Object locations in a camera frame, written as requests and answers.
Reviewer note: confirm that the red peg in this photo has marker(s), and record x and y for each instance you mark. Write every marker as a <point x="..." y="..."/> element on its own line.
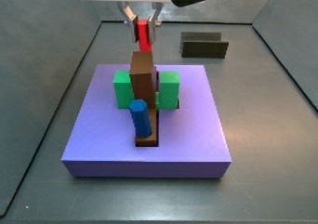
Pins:
<point x="144" y="35"/>

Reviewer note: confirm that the purple board base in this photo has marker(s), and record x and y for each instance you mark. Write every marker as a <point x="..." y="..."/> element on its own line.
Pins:
<point x="192" y="151"/>

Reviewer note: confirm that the brown L-shaped block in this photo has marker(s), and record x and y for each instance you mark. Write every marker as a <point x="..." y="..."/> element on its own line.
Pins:
<point x="144" y="78"/>

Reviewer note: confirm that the green U-shaped block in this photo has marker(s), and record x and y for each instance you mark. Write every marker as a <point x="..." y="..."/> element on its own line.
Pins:
<point x="166" y="96"/>

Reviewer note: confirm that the blue hexagonal peg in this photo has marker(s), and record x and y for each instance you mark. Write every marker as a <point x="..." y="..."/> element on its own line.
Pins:
<point x="141" y="118"/>

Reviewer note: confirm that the black angle bracket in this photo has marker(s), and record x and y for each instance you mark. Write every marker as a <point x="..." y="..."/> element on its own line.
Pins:
<point x="203" y="45"/>

